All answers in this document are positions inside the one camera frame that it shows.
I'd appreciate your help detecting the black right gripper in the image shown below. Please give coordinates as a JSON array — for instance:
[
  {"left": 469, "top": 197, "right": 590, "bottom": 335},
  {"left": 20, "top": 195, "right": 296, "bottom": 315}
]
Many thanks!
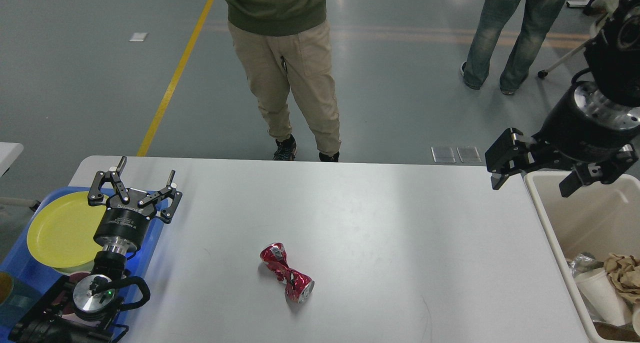
[{"left": 485, "top": 81, "right": 639, "bottom": 198}]

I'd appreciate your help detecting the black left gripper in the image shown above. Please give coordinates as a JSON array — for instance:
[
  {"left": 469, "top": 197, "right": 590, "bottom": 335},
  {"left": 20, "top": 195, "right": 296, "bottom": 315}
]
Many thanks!
[{"left": 87, "top": 156, "right": 183, "bottom": 256}]

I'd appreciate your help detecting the yellow plastic plate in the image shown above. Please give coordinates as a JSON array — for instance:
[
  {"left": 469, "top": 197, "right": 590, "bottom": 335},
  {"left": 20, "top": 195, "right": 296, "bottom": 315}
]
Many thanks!
[{"left": 27, "top": 192, "right": 106, "bottom": 268}]

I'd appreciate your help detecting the aluminium foil tray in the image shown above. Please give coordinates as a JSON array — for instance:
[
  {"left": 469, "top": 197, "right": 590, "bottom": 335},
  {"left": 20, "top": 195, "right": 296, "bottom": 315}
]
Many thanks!
[{"left": 566, "top": 252, "right": 604, "bottom": 321}]

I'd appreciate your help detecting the brown paper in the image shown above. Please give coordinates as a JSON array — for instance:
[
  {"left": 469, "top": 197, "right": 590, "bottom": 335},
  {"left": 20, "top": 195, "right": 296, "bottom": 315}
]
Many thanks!
[{"left": 603, "top": 252, "right": 640, "bottom": 305}]

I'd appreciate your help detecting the white paper cup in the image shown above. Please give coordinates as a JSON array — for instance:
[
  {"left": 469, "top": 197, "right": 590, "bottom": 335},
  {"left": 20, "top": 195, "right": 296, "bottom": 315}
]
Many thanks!
[
  {"left": 574, "top": 267, "right": 633, "bottom": 327},
  {"left": 631, "top": 304, "right": 640, "bottom": 337}
]

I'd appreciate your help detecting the dark teal mug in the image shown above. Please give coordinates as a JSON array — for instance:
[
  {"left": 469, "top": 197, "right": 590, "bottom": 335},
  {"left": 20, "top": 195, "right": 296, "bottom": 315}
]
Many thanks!
[{"left": 0, "top": 271, "right": 42, "bottom": 329}]

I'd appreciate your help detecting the crushed red soda can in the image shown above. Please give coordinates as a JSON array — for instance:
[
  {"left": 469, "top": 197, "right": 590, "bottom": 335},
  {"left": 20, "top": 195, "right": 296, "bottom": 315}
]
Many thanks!
[{"left": 259, "top": 242, "right": 315, "bottom": 304}]

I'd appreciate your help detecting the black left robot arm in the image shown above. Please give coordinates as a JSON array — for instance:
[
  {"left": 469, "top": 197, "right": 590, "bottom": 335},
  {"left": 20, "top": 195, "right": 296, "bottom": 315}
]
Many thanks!
[{"left": 1, "top": 157, "right": 183, "bottom": 343}]

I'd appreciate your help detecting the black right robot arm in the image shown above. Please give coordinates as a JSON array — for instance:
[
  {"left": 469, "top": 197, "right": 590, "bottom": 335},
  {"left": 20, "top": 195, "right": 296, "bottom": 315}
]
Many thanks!
[{"left": 485, "top": 0, "right": 640, "bottom": 198}]

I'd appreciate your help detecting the beige plastic bin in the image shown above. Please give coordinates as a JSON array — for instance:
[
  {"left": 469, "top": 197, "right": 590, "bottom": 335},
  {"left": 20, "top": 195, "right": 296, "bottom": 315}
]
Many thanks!
[{"left": 524, "top": 171, "right": 640, "bottom": 343}]

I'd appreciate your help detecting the pale green plate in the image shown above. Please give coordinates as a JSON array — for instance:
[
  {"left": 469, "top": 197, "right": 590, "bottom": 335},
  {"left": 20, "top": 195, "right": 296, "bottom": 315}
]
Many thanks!
[{"left": 53, "top": 260, "right": 94, "bottom": 276}]

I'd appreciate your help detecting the office chair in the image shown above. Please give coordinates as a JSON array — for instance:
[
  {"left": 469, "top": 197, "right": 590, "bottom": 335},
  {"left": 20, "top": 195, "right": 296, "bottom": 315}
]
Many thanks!
[{"left": 537, "top": 38, "right": 594, "bottom": 80}]

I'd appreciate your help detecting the white side table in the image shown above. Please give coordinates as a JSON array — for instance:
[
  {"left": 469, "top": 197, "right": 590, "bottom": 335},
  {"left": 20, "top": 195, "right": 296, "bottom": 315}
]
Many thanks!
[{"left": 0, "top": 142, "right": 25, "bottom": 176}]

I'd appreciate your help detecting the person in blue jeans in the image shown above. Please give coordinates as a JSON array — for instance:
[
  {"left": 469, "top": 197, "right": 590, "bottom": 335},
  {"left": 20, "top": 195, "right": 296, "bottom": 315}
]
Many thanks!
[{"left": 460, "top": 0, "right": 575, "bottom": 96}]

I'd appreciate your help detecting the person in green sweater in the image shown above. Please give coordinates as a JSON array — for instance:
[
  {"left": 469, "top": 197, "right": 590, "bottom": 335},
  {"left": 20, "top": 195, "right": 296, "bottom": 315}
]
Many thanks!
[{"left": 224, "top": 0, "right": 341, "bottom": 163}]

